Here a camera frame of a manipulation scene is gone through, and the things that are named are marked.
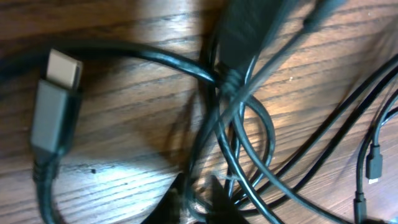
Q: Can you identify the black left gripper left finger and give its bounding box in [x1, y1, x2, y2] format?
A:
[141, 173, 185, 224]

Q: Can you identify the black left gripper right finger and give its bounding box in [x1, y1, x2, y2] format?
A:
[208, 175, 249, 224]

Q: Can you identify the black USB cable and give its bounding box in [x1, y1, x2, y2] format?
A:
[29, 0, 352, 224]
[223, 0, 398, 224]

